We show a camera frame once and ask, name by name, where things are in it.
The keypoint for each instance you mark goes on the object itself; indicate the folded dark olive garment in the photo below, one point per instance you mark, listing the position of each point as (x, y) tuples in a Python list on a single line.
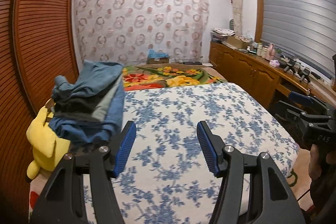
[(83, 109)]

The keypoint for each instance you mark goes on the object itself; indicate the cardboard box on cabinet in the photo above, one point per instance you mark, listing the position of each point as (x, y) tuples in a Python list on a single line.
[(238, 42)]

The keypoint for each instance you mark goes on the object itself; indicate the folded grey garment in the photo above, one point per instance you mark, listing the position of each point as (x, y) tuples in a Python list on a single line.
[(107, 105)]

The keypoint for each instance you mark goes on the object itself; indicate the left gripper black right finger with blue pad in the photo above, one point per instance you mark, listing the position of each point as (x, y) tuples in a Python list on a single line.
[(253, 189)]

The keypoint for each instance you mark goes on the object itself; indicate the pink bottle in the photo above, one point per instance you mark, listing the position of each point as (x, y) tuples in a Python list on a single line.
[(270, 52)]

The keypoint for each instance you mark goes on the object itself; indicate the yellow plush toy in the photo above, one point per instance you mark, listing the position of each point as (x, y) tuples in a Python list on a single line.
[(48, 148)]

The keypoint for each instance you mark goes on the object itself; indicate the teal blue pants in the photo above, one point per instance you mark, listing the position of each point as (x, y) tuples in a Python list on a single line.
[(94, 78)]

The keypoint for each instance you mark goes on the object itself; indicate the stack of papers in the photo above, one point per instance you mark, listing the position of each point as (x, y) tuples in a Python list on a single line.
[(221, 35)]

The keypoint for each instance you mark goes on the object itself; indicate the box with blue cloth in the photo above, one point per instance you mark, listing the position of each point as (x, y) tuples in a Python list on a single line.
[(154, 57)]

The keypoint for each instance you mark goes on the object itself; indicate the grey window blind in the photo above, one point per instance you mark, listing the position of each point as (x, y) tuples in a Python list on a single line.
[(303, 28)]

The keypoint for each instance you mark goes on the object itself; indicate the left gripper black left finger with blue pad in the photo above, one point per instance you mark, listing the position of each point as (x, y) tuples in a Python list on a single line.
[(62, 198)]

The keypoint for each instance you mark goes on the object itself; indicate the colourful flower blanket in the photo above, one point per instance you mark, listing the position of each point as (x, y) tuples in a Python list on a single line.
[(142, 77)]

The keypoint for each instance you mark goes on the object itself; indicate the circle patterned curtain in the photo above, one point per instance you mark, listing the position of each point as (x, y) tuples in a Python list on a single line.
[(124, 31)]

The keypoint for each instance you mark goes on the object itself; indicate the blue floral white bedspread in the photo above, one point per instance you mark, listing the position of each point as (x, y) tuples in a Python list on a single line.
[(166, 179)]

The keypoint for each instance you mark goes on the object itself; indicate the wooden sideboard cabinet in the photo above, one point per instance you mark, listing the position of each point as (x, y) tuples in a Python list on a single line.
[(264, 83)]

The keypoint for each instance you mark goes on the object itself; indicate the person's right hand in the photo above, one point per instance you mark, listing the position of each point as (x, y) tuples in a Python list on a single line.
[(317, 156)]

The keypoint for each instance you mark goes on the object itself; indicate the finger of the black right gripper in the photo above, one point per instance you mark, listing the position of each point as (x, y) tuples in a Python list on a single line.
[(302, 107)]

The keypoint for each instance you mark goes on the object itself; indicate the folded blue denim jeans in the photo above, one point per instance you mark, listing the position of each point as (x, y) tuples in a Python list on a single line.
[(82, 133)]

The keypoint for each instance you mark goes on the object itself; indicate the wooden louvered wardrobe door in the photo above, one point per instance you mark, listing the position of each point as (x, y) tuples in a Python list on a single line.
[(36, 46)]

